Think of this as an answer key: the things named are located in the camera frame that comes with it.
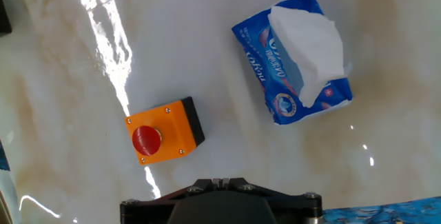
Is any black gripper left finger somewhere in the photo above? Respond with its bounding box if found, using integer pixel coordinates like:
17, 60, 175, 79
119, 177, 222, 224

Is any blue tissue pack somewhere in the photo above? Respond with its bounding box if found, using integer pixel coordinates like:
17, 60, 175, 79
231, 0, 353, 125

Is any marble pattern mat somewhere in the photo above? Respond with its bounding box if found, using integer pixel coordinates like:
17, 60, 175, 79
0, 0, 441, 224

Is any orange red button box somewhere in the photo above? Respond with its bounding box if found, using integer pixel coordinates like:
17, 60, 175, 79
124, 96, 205, 165

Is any blue starry tablecloth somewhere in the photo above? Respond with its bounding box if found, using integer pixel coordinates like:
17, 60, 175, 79
0, 141, 441, 224

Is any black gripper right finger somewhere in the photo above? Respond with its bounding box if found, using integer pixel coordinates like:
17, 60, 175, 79
220, 177, 324, 224

